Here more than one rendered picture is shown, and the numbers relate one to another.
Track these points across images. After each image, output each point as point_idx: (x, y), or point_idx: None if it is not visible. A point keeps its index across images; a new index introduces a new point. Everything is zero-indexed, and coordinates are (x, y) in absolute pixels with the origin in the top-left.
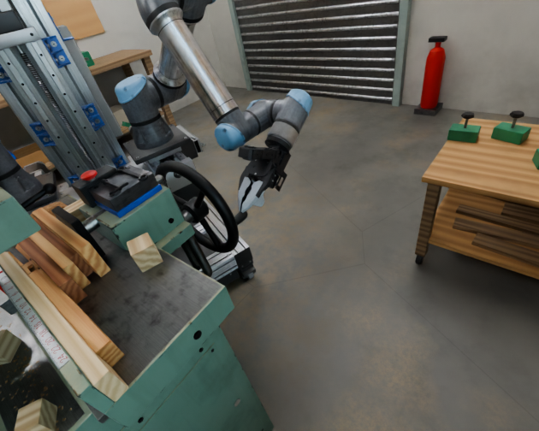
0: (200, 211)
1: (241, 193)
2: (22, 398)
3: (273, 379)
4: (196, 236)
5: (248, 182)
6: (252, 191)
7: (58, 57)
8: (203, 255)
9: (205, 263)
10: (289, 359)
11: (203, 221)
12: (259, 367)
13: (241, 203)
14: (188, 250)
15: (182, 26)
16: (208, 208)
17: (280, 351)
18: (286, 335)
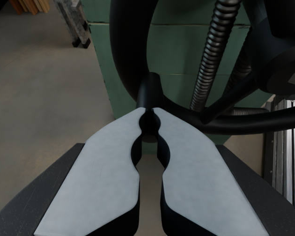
0: (259, 40)
1: (180, 133)
2: None
3: (144, 180)
4: (266, 113)
5: (184, 195)
6: (114, 155)
7: None
8: (200, 81)
9: (193, 91)
10: (141, 204)
11: (248, 74)
12: (160, 182)
13: (151, 110)
14: (232, 72)
15: None
16: (264, 71)
17: (153, 206)
18: (158, 224)
